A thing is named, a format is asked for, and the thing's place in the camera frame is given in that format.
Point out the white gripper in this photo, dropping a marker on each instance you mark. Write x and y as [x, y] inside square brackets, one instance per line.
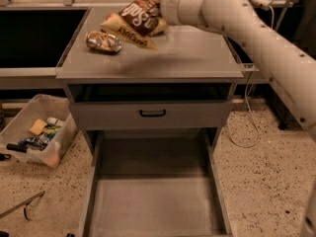
[170, 1]

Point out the brown sea salt chip bag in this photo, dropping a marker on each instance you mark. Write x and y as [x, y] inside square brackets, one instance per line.
[135, 22]

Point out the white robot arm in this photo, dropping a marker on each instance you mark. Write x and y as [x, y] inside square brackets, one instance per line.
[290, 71]

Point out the grey metal drawer cabinet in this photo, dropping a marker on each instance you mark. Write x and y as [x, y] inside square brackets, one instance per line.
[183, 55]

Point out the grey top drawer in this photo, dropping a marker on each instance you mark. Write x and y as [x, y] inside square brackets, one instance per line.
[149, 106]

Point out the open grey middle drawer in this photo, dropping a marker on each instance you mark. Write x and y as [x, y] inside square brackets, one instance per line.
[154, 187]

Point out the crushed gold can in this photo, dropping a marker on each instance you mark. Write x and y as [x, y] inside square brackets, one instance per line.
[103, 41]

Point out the clear plastic bin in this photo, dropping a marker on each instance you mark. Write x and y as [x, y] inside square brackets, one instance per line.
[49, 147]

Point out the yellow sponge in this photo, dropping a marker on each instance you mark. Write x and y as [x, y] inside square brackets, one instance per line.
[38, 127]

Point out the black tool in bin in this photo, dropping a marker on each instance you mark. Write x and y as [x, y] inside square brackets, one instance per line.
[16, 147]

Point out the metal rod on floor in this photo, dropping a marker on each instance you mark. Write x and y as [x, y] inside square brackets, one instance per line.
[21, 204]

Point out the black drawer handle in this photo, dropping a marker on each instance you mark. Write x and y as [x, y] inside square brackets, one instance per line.
[152, 114]

